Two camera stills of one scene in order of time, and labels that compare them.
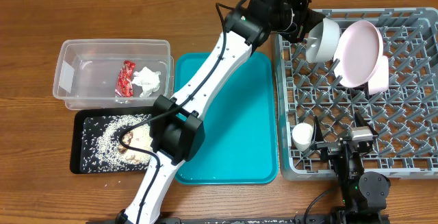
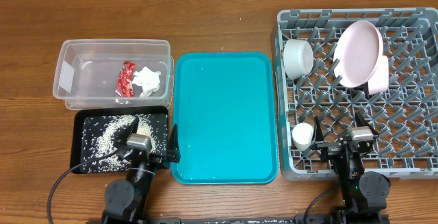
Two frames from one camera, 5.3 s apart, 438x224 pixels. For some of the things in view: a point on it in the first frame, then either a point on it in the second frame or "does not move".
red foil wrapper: [124, 84] does not move
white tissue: [148, 79] does not move
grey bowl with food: [322, 42] -> [298, 58]
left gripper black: [296, 31] -> [172, 153]
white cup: [302, 135] does not move
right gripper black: [330, 147] does not move
